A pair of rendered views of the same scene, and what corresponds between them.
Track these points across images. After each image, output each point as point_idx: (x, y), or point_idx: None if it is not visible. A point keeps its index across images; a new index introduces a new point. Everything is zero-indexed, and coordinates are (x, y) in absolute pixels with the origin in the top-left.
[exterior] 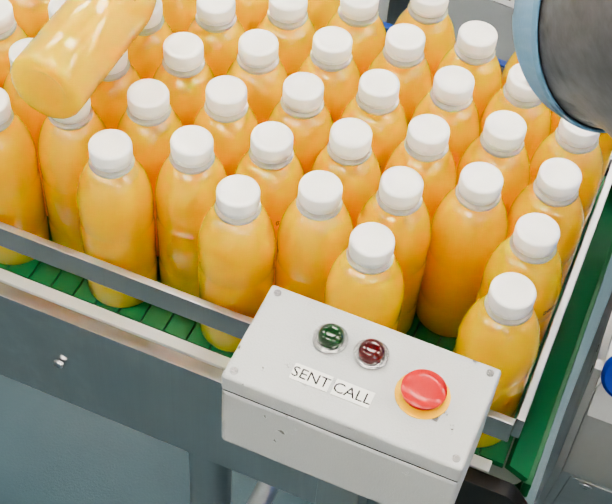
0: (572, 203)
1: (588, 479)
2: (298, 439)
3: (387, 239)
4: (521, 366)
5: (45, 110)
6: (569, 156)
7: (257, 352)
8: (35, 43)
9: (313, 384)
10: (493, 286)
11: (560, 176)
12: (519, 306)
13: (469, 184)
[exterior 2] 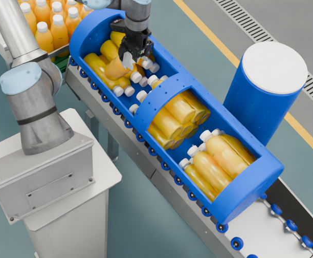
0: (75, 18)
1: (69, 84)
2: None
3: (27, 7)
4: (42, 43)
5: None
6: (84, 11)
7: None
8: None
9: None
10: (38, 23)
11: (72, 11)
12: (40, 28)
13: (52, 4)
